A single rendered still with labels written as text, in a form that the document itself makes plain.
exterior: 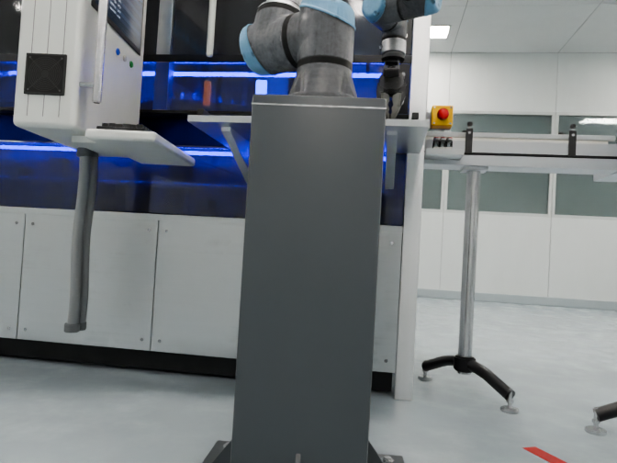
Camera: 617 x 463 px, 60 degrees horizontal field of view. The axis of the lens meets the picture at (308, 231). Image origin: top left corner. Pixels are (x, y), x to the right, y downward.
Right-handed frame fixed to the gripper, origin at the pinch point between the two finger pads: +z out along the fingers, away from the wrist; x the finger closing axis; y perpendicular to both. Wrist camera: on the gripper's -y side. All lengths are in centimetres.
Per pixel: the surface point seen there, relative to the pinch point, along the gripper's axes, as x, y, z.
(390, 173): -1.0, 14.9, 14.3
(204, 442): 42, -28, 92
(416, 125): -7.5, -12.9, 5.5
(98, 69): 81, -26, -5
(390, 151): -0.7, 1.7, 9.8
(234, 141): 47.9, -1.0, 8.8
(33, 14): 100, -29, -20
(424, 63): -10.9, 26.4, -26.9
